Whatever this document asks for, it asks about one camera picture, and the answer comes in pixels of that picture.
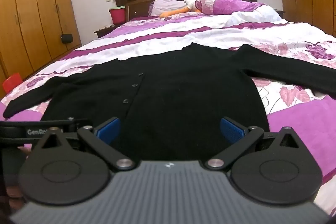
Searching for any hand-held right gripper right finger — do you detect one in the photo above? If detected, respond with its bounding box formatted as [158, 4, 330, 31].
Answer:
[206, 116, 302, 170]

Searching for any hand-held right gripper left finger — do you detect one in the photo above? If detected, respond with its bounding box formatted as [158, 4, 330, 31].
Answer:
[34, 117, 135, 171]

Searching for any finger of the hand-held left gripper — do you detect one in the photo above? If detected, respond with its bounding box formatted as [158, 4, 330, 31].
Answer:
[63, 117, 93, 133]

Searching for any black cardigan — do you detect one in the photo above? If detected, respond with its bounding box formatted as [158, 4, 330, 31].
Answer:
[3, 43, 336, 163]

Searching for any person's left hand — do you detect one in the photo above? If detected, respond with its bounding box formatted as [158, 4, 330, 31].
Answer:
[5, 147, 34, 204]

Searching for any red plastic stool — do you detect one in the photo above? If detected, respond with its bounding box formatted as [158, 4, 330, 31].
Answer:
[2, 72, 24, 94]

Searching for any dark wooden nightstand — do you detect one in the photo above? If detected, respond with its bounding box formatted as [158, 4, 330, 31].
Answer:
[94, 24, 121, 38]

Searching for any purple floral bedspread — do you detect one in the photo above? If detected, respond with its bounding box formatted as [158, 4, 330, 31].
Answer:
[0, 13, 336, 216]

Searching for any red bucket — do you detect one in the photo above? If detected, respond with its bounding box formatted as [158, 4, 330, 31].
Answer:
[109, 6, 126, 25]

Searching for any wooden wardrobe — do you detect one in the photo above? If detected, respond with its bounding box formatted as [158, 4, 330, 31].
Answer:
[0, 0, 82, 98]

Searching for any folded purple floral quilt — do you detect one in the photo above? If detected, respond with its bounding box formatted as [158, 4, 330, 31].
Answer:
[194, 0, 284, 22]

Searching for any white and orange plush toy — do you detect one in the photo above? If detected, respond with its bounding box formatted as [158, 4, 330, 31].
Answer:
[159, 0, 227, 19]

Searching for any pale purple pillow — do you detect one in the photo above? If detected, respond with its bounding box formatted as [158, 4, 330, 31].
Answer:
[148, 0, 187, 17]

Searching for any wooden side cabinet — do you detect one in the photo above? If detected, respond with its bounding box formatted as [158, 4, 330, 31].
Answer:
[282, 0, 336, 38]

